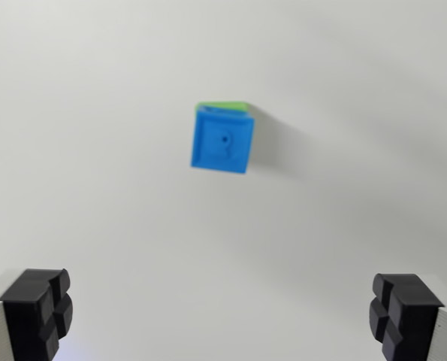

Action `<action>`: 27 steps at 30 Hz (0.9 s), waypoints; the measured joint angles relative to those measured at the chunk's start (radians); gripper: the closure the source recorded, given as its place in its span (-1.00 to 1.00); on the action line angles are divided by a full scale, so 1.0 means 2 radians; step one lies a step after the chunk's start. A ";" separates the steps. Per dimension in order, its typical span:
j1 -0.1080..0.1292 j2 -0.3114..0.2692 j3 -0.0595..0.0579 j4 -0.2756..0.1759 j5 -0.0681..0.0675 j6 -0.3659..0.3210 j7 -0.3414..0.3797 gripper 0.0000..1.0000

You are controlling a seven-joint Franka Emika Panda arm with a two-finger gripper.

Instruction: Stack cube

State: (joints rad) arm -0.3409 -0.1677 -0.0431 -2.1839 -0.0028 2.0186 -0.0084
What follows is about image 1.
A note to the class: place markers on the black-tipped silver gripper right finger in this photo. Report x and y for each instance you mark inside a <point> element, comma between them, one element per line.
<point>411,319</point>

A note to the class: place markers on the black-tipped silver gripper left finger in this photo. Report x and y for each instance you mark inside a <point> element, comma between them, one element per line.
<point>26,316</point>

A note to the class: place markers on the blue soft cube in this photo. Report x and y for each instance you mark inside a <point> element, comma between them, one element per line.
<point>221,150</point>

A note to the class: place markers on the green soft cube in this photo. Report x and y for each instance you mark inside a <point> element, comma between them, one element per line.
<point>223,104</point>

